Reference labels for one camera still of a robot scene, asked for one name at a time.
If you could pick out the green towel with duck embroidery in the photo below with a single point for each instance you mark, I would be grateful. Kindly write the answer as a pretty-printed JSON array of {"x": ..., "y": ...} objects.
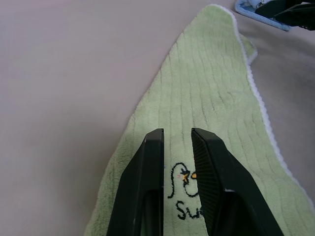
[{"x": 209, "y": 86}]

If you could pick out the light blue cloth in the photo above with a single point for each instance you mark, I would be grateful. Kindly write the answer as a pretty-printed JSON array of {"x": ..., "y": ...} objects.
[{"x": 246, "y": 9}]

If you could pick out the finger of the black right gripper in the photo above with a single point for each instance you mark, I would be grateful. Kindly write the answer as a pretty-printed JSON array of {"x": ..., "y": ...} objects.
[
  {"x": 301, "y": 17},
  {"x": 278, "y": 7}
]

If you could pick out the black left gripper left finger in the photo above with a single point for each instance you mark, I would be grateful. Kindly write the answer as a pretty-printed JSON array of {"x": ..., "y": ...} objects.
[{"x": 142, "y": 186}]

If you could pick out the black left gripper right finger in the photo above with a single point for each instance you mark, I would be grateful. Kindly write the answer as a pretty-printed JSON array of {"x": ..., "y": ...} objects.
[{"x": 229, "y": 196}]

